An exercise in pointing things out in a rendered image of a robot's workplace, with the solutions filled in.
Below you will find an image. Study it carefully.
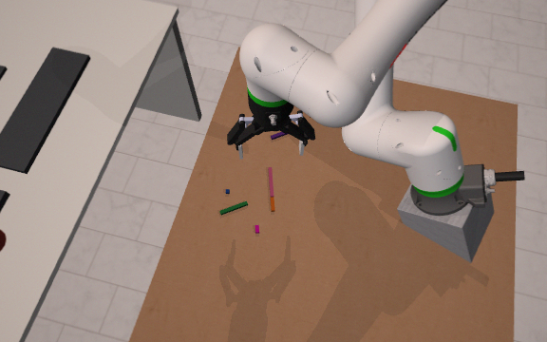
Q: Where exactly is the green rod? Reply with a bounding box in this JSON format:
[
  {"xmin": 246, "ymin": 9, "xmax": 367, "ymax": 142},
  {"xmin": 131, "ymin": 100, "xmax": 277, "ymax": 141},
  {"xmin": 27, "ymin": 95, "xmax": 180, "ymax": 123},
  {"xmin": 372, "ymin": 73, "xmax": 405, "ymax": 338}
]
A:
[{"xmin": 219, "ymin": 201, "xmax": 248, "ymax": 215}]

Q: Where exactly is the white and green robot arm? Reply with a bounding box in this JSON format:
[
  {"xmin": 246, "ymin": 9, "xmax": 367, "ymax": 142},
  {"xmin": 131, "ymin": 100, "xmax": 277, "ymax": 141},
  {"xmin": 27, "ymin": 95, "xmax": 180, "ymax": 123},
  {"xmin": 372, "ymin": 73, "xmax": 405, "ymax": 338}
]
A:
[{"xmin": 239, "ymin": 0, "xmax": 525, "ymax": 216}]

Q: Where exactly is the purple rod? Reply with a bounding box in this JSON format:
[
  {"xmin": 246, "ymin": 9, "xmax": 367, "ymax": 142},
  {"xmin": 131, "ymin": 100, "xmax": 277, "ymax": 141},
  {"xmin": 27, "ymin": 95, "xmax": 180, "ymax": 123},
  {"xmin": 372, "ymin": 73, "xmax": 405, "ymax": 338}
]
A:
[{"xmin": 271, "ymin": 132, "xmax": 288, "ymax": 140}]

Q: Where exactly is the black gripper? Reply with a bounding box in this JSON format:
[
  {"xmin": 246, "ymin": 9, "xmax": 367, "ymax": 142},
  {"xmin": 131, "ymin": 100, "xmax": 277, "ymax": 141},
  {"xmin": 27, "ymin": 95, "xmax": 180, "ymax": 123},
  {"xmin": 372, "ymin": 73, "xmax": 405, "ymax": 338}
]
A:
[{"xmin": 227, "ymin": 110, "xmax": 315, "ymax": 160}]

